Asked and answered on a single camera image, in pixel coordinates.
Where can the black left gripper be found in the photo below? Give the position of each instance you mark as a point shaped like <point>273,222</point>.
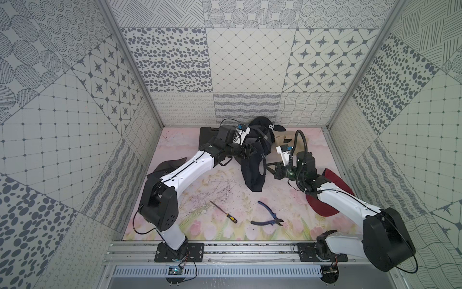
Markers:
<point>243,150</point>

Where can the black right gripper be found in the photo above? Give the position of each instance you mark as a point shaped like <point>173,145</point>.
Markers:
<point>278,171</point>

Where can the navy baseball cap metal buckle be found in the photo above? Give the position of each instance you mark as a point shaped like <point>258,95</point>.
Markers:
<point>253,171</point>

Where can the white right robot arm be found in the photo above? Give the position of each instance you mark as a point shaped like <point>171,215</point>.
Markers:
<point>383,238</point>

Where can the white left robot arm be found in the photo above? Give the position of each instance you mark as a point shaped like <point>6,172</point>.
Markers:
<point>159,203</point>

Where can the beige baseball cap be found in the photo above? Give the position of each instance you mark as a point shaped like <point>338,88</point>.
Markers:
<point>282,138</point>

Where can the dark red baseball cap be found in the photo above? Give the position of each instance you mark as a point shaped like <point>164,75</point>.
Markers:
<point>327,203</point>

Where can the dark grey baseball cap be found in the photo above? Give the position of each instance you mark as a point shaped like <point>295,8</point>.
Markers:
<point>166,167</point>

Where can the black plastic tool case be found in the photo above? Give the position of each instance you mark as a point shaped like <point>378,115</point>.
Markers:
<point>206,134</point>

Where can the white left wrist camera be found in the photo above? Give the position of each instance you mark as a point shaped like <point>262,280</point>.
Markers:
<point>241,133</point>

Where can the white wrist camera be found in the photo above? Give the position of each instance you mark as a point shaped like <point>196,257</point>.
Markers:
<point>241,133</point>
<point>284,151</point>

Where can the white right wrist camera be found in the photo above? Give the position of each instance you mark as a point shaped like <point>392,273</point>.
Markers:
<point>284,151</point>

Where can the yellow handled screwdriver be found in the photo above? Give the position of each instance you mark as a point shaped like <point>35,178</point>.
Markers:
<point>233,219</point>

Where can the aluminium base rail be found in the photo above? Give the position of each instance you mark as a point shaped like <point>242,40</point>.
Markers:
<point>221,260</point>

